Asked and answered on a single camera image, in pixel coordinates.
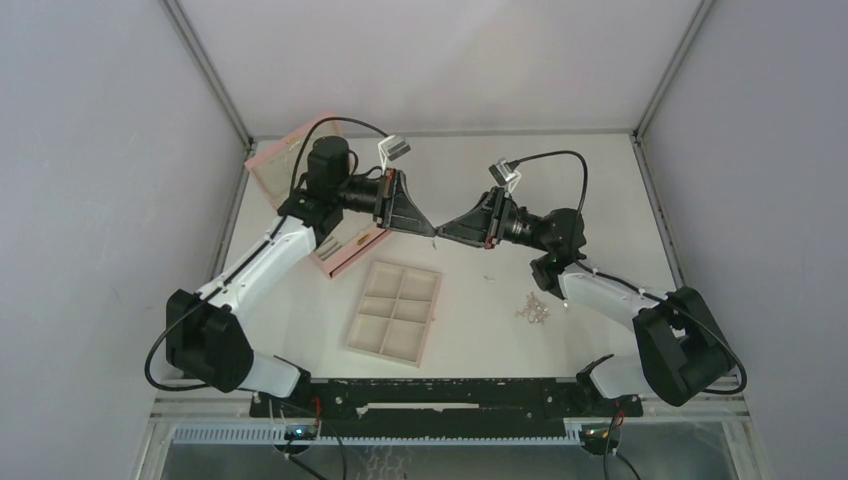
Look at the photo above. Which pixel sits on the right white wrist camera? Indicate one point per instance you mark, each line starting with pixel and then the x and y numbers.
pixel 505 174

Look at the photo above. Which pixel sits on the beige six-compartment tray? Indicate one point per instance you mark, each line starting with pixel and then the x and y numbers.
pixel 394 314

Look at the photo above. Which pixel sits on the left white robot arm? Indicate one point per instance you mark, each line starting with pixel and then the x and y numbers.
pixel 204 337

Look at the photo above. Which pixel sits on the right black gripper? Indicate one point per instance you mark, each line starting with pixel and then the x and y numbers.
pixel 485 223

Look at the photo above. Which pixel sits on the pink jewelry box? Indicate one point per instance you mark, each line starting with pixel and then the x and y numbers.
pixel 304 175

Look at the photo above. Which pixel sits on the black mounting base plate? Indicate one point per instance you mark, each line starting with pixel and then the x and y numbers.
pixel 442 409

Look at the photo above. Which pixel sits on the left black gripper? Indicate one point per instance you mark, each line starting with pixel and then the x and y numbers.
pixel 395 210

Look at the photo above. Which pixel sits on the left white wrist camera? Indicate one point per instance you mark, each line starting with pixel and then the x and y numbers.
pixel 391 148

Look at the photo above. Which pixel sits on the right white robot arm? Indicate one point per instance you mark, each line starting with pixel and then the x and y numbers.
pixel 681 351

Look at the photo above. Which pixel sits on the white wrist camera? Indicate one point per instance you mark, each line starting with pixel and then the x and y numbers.
pixel 391 148
pixel 505 174

